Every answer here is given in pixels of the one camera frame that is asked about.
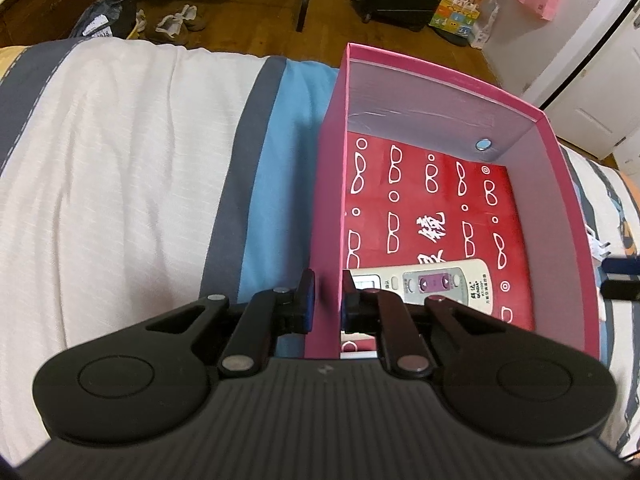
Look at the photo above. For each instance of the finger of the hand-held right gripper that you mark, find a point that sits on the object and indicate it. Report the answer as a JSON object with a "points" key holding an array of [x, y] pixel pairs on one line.
{"points": [[622, 291], [622, 266]]}

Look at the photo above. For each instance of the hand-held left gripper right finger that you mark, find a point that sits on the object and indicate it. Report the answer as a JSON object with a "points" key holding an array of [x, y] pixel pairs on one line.
{"points": [[348, 305]]}

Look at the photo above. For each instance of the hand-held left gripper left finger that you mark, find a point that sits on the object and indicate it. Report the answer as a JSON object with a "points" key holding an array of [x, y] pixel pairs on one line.
{"points": [[306, 305]]}

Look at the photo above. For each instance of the white charger adapter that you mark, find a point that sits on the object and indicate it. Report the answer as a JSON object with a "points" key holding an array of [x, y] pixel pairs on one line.
{"points": [[596, 247]]}

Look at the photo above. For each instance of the cream remote with purple buttons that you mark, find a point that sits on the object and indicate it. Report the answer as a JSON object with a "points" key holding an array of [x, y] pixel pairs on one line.
{"points": [[465, 282]]}

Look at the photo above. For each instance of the pink cardboard box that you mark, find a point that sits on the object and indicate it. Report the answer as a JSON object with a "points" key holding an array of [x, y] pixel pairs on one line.
{"points": [[327, 170]]}

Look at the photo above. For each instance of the red glasses-print paper bag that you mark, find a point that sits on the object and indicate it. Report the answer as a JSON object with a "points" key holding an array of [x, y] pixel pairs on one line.
{"points": [[435, 200]]}

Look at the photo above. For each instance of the striped bed sheet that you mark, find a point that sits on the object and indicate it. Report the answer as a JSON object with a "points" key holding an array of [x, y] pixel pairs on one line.
{"points": [[125, 170]]}

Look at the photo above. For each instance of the white door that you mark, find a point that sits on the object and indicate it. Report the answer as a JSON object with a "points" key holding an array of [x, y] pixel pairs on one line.
{"points": [[595, 35]]}

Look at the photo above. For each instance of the clear white plastic bag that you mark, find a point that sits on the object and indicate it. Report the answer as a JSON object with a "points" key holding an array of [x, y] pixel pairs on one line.
{"points": [[487, 20]]}

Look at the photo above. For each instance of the colourful cartoon gift bag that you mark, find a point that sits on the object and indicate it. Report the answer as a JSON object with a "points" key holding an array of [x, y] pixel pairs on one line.
{"points": [[455, 15]]}

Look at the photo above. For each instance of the beige shoe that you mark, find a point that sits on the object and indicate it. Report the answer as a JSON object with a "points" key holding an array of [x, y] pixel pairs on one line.
{"points": [[172, 25], [197, 17]]}

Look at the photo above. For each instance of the dark grey parcel bag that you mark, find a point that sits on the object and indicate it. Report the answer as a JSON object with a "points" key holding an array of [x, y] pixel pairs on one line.
{"points": [[107, 12]]}

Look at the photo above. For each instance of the wooden cabinet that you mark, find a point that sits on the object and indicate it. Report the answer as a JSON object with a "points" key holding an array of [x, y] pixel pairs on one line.
{"points": [[40, 0]]}

